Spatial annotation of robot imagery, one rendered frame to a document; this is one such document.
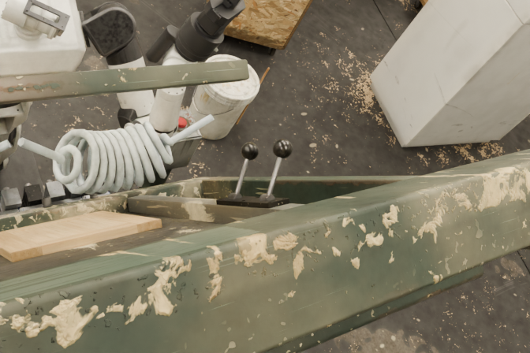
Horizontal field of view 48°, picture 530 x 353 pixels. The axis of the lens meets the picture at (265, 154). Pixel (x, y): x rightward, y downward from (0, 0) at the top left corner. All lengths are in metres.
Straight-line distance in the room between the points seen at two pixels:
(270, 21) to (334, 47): 0.73
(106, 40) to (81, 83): 0.97
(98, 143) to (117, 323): 0.19
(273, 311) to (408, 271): 0.16
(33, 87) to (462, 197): 0.45
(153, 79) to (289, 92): 3.06
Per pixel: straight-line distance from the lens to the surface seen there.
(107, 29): 1.49
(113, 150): 0.58
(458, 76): 3.43
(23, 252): 1.25
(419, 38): 3.65
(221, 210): 1.23
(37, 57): 1.44
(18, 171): 2.61
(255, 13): 3.48
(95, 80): 0.53
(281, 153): 1.12
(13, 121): 1.96
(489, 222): 0.72
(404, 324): 3.12
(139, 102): 1.55
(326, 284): 0.55
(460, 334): 3.31
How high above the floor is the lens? 2.35
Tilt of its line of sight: 47 degrees down
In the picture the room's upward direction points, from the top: 34 degrees clockwise
